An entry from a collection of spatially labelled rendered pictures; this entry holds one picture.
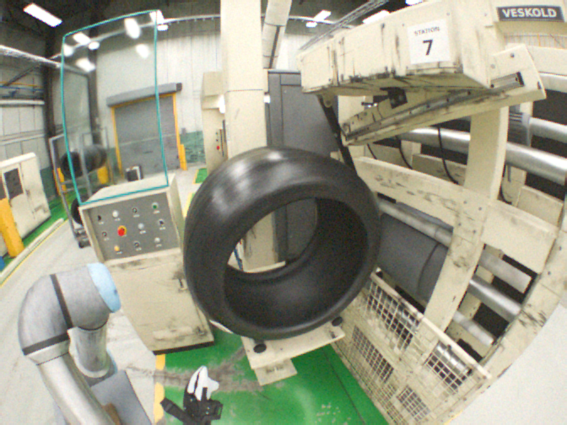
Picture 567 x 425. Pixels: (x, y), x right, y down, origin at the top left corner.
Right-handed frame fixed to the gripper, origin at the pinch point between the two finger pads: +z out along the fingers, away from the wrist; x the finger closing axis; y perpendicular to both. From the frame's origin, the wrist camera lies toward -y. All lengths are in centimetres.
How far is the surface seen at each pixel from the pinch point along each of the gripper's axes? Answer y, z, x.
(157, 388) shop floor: 46, -52, -106
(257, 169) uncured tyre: -16, 44, 21
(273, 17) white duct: -35, 144, 9
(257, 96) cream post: -17, 83, 7
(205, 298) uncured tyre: -7.4, 18.8, 4.6
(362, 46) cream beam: -20, 72, 46
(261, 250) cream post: 25, 47, -15
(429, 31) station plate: -23, 59, 60
